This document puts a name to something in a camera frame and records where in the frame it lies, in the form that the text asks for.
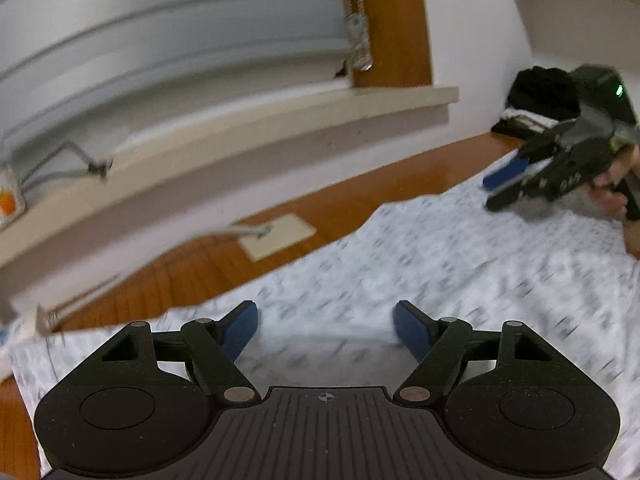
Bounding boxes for black folded sweater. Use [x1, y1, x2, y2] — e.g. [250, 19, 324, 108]
[507, 66, 583, 121]

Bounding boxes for black cable on sill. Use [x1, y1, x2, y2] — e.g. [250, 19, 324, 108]
[20, 142, 113, 191]

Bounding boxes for cream socket plate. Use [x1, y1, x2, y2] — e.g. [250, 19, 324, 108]
[237, 214, 317, 262]

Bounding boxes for white patterned pants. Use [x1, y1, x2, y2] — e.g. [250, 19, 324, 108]
[7, 152, 640, 480]

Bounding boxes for person's right forearm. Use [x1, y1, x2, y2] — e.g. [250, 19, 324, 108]
[622, 217, 640, 261]

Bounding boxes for person's right hand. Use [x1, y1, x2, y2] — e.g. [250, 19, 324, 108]
[587, 145, 640, 221]

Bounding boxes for white window blinds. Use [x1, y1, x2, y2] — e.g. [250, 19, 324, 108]
[0, 0, 356, 171]

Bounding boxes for wooden window frame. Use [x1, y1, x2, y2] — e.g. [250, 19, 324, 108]
[350, 0, 433, 88]

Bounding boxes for cream window sill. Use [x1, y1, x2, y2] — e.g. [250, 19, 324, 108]
[0, 86, 460, 266]

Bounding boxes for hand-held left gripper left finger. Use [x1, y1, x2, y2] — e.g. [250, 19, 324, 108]
[102, 300, 261, 403]

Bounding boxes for clear plastic blind cord weight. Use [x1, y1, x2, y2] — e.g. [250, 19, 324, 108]
[345, 14, 375, 72]

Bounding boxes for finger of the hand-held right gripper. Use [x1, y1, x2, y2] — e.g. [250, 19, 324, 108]
[482, 154, 532, 192]
[486, 169, 575, 212]

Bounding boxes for white patterned folded garment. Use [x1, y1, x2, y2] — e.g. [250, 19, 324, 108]
[500, 107, 561, 131]

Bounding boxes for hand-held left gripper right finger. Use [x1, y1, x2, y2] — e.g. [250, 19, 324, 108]
[392, 300, 553, 403]

